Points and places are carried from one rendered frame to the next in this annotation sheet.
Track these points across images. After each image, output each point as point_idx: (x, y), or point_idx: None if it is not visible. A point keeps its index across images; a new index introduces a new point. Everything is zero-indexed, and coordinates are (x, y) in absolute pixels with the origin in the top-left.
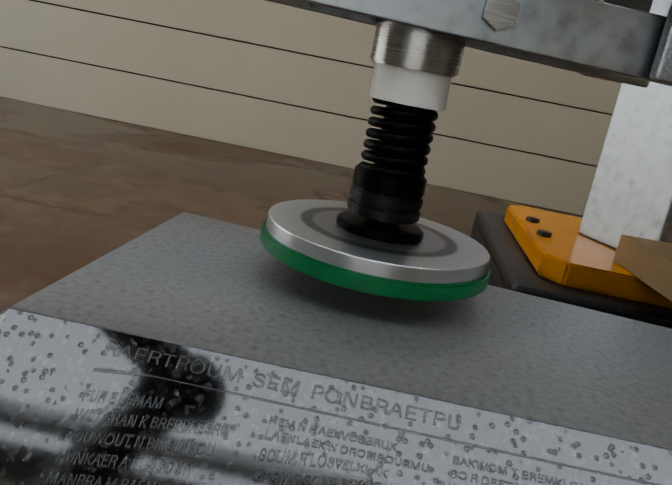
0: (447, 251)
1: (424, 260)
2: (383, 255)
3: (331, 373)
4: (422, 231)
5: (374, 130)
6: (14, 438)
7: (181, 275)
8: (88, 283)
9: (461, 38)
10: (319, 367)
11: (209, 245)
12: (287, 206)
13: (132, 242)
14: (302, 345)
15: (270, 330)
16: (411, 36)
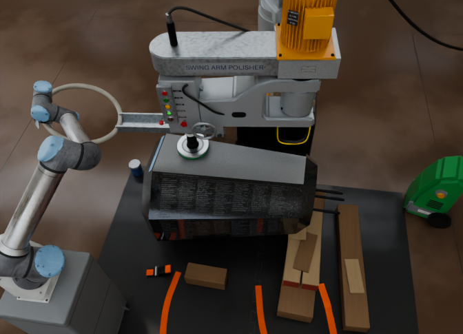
0: (201, 148)
1: (196, 153)
2: (191, 154)
3: (185, 173)
4: (198, 143)
5: (187, 137)
6: (157, 183)
7: (168, 156)
8: (158, 162)
9: None
10: (184, 172)
11: (171, 145)
12: (180, 141)
13: (160, 149)
14: (182, 169)
15: (179, 167)
16: None
